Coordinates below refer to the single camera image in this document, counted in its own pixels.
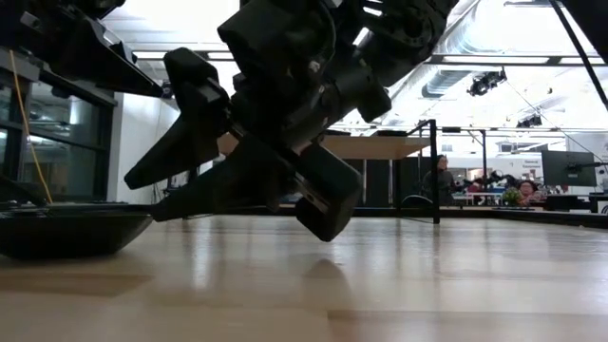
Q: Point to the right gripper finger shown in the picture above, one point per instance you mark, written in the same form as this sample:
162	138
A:
228	185
190	133

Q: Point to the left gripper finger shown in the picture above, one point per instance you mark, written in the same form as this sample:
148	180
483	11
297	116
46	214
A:
119	66

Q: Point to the small square black plate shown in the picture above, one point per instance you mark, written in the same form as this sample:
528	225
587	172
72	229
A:
390	133

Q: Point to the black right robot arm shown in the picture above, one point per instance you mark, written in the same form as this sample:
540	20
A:
408	33

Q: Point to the wooden shelf riser black legs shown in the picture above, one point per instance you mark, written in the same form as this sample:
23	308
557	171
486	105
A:
380	147

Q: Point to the black cabinet row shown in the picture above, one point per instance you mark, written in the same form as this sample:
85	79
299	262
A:
380	183

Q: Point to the person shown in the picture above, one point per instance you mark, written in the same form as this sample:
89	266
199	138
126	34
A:
442	180
527	191

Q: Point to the linear ceiling light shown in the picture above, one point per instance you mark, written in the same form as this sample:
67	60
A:
499	60

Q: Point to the bushy green desk plant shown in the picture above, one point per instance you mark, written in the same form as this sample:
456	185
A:
511	196

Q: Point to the black computer monitor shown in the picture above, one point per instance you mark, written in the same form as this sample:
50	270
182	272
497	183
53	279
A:
569	168

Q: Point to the black ceiling camera rig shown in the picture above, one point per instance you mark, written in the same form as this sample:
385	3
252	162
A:
487	81
529	121

